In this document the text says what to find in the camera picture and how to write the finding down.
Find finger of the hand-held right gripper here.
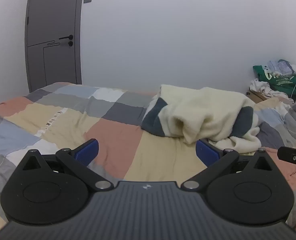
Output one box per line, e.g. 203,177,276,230
277,146,296,162

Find clear plastic bag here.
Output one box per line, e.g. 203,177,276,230
264,59,296,77

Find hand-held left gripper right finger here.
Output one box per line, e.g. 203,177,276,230
180,140,275,191

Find cream sweater with blue stripes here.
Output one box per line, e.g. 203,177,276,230
141,84,263,154

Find cardboard box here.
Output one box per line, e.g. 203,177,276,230
245,87,274,104

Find patchwork bed cover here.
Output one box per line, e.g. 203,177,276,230
0,81,296,232

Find white cable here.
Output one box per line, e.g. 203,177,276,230
289,76,296,98

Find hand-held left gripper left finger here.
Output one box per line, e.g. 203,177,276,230
18,138,114,191

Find pile of white clothes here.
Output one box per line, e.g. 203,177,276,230
249,78,295,103

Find grey door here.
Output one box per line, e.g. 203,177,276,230
24,0,85,93

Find green bag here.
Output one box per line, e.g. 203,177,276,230
253,65,296,98

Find black door handle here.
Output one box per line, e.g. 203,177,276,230
59,34,74,47

